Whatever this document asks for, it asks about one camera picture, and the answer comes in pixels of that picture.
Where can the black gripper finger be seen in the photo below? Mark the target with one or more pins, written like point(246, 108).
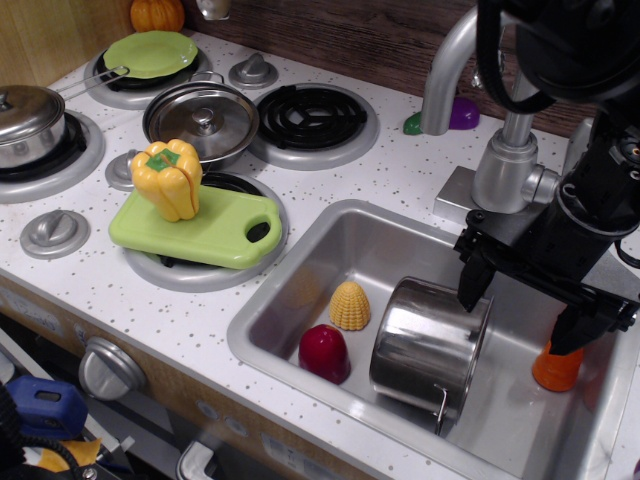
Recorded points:
point(575, 328)
point(476, 276)

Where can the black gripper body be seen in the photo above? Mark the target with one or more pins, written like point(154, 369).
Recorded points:
point(553, 248)

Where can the stainless steel pot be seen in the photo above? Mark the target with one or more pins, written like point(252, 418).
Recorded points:
point(427, 347)

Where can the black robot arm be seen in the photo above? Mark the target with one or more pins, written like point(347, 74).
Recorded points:
point(531, 55)

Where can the steel pot with lid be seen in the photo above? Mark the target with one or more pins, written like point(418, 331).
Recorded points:
point(215, 118)

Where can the orange toy carrot piece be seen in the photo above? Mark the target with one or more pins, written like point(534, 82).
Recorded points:
point(557, 373)

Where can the silver toy faucet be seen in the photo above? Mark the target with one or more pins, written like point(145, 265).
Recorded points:
point(509, 177)

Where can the yellow toy corn piece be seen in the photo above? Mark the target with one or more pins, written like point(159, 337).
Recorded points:
point(349, 307)

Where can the purple toy eggplant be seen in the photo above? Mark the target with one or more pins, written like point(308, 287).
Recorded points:
point(465, 115)

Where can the red toy fruit half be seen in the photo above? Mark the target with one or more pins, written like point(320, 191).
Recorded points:
point(323, 352)

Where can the black back right burner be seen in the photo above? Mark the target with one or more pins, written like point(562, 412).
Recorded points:
point(313, 127)

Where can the light green cutting board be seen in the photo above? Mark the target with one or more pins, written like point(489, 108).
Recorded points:
point(232, 229)

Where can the silver back stove knob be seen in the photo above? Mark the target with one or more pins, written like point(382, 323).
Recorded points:
point(253, 73)

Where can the silver stove knob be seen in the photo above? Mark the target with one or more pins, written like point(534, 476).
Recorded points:
point(253, 73)
point(118, 172)
point(54, 234)

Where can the front right stove burner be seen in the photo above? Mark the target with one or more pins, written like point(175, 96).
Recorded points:
point(191, 277)

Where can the stove burner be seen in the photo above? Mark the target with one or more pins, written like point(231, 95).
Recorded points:
point(191, 277)
point(137, 94)
point(78, 156)

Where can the yellow toy bell pepper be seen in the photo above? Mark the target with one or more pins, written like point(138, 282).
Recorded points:
point(169, 175)

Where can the silver middle stove knob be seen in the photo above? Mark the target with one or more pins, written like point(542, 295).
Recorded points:
point(118, 172)

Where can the silver shaker at back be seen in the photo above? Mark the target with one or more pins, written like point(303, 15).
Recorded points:
point(214, 10)

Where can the silver oven front knob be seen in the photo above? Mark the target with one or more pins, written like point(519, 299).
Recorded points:
point(107, 372)

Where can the back left stove burner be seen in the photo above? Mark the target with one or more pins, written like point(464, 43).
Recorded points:
point(137, 94)

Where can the green toy plate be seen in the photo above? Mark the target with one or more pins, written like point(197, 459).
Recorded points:
point(151, 54)

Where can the front left stove burner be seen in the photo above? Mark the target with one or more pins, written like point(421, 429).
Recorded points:
point(78, 156)

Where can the silver front stove knob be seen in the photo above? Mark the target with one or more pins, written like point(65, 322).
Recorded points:
point(54, 234)

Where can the orange toy pumpkin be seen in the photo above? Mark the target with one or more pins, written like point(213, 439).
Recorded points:
point(161, 15)

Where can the blue clamp tool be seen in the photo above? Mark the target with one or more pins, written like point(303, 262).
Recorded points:
point(48, 408)

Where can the steel saucepan with lid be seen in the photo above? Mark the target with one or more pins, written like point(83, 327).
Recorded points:
point(32, 123)

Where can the silver oven door handle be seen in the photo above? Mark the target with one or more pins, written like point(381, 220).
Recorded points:
point(198, 462)

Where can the metal skillet wire handle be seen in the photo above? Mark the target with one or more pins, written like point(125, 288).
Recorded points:
point(85, 85)

